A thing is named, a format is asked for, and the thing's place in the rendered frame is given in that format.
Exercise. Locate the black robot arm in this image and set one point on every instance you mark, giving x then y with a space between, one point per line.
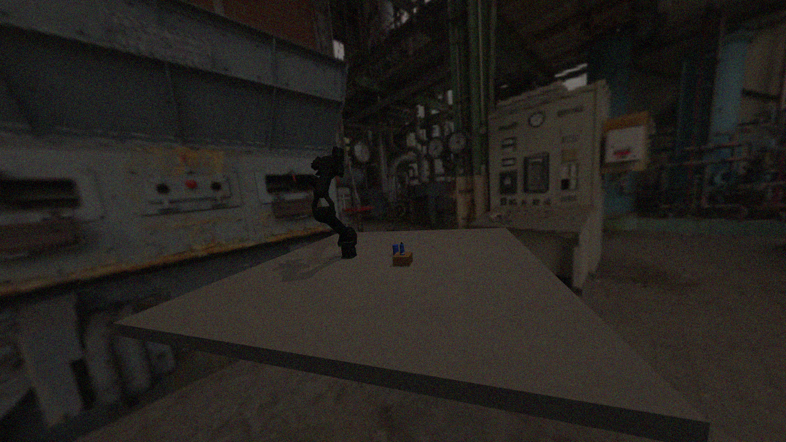
329 166

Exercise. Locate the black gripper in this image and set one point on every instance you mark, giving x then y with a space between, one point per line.
314 180

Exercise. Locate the tan wooden block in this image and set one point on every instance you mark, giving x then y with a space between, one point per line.
402 260

